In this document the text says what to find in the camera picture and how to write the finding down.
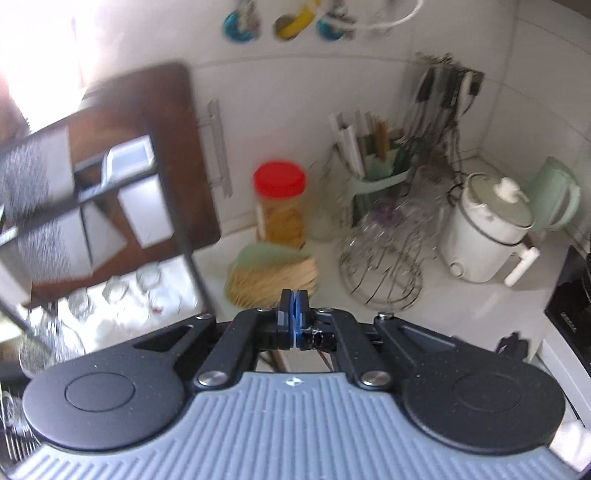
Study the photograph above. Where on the green pot lid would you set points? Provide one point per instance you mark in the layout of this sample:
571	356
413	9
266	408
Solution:
489	212

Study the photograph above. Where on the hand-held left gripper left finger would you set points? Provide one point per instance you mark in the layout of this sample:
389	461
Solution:
284	318

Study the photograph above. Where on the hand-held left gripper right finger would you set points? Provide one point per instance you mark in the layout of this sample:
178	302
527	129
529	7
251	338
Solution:
302	318

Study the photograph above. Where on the black wall outlet strip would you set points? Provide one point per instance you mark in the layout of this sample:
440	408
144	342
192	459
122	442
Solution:
475	81

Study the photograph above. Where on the small black object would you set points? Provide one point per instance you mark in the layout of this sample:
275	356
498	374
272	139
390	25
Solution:
512	346

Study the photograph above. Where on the clear drinking glass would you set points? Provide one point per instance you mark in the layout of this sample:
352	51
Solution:
148	279
81	304
115	291

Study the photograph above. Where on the textured glass mug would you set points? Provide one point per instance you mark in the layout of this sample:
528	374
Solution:
51	341

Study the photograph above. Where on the grey cutting board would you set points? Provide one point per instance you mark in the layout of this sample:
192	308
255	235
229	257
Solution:
101	240

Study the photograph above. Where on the metal hook rail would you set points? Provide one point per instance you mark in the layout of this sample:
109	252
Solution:
434	57

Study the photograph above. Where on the black sink drain rack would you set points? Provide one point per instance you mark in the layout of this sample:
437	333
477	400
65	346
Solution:
14	424

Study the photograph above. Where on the yellow gas pipe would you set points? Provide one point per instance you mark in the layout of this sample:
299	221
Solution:
295	23

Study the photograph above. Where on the red-lidded plastic jar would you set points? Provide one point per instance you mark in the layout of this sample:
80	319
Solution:
279	207

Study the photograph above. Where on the purple lid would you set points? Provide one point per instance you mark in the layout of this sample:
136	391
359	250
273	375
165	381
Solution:
388	213

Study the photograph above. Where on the green utensil caddy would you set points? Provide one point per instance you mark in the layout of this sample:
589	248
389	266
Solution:
378	182

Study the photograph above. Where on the green electric kettle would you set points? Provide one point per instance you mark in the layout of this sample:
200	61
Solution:
551	194

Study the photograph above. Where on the brown wooden cutting board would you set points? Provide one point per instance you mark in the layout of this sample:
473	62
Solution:
175	101

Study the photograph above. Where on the tall clear glass pitcher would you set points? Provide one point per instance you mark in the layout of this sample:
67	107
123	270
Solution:
328	203

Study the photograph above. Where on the dried noodle bundle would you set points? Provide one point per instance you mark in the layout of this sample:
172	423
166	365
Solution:
272	281

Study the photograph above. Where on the black metal dish rack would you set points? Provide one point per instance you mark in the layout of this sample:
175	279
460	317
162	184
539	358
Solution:
185	240

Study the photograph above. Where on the set of cut glass cups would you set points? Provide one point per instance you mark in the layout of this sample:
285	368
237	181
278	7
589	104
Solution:
392	230

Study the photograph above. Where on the black induction cooktop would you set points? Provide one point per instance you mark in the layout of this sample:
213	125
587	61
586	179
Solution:
570	304

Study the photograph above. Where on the silver textured cloth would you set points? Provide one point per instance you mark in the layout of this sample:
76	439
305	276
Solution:
37	184

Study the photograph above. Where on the bundle of mixed chopsticks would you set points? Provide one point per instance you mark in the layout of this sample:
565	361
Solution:
351	143

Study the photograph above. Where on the upturned drinking glasses on tray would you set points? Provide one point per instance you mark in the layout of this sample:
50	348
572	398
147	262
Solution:
175	295

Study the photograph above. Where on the white electric cooker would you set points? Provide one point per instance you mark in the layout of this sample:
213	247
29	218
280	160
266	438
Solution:
475	244

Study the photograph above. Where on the white cutting board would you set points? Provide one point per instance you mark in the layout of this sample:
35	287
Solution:
143	203

